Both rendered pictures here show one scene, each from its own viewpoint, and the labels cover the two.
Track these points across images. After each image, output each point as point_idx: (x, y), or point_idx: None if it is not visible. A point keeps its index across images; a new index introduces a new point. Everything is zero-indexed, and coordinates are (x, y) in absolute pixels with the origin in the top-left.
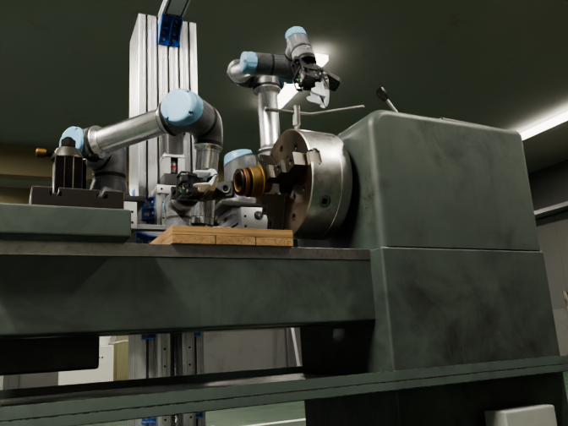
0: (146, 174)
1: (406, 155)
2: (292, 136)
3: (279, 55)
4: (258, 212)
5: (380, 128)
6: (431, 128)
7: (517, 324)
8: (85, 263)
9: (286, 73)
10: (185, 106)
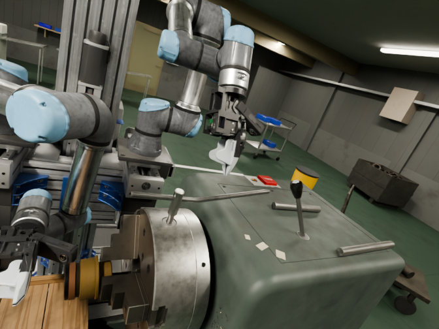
0: (65, 87)
1: (273, 325)
2: (151, 249)
3: (210, 51)
4: (146, 184)
5: (258, 308)
6: (322, 288)
7: None
8: None
9: (211, 76)
10: (35, 127)
